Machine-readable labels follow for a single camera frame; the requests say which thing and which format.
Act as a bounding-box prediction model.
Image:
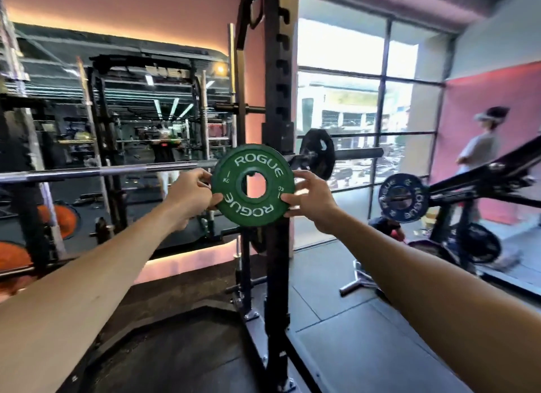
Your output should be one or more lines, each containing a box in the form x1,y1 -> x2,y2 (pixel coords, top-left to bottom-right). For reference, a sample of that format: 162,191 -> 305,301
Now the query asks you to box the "person's left hand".
162,168 -> 224,233

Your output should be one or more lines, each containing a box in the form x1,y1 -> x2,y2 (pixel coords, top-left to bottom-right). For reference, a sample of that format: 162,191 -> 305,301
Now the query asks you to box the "person's right hand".
281,170 -> 340,235

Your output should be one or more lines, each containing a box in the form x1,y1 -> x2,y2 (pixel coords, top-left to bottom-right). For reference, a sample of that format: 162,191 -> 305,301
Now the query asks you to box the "small green weight plate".
211,143 -> 296,228

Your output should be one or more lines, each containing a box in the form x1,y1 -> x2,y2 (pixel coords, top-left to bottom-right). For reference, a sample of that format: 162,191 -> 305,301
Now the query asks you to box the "person's left forearm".
0,202 -> 187,393

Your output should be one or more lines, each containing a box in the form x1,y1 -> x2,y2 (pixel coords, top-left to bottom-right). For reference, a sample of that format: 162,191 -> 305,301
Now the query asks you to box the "person's right forearm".
327,213 -> 541,393

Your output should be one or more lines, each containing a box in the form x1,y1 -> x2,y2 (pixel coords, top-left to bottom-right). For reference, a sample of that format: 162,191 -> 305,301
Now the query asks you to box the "black weight plate with holes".
299,128 -> 336,181

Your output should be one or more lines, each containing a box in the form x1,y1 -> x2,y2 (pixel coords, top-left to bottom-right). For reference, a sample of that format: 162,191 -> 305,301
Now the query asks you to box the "silver barbell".
0,147 -> 385,184

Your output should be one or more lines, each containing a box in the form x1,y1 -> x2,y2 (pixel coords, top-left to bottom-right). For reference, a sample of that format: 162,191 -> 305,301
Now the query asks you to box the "black rack peg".
213,103 -> 266,115

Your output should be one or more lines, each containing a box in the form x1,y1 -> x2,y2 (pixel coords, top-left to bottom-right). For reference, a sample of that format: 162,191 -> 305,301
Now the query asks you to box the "black squat rack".
226,0 -> 322,393

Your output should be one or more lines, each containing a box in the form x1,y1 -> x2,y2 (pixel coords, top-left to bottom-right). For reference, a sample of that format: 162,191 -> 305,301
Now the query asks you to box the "black-framed window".
294,0 -> 455,250

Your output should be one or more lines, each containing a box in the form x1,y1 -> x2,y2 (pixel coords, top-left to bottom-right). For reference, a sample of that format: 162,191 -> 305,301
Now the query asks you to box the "blue weight plate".
378,173 -> 430,224

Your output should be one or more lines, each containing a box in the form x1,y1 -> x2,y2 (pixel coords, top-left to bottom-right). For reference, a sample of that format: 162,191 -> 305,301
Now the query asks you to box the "round black weight plate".
457,223 -> 502,265

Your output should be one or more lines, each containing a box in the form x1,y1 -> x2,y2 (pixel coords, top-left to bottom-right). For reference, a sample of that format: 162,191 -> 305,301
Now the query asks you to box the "black lever machine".
339,135 -> 541,298

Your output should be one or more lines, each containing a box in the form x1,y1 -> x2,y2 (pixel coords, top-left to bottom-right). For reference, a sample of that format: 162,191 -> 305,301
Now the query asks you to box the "large wall mirror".
0,22 -> 234,284

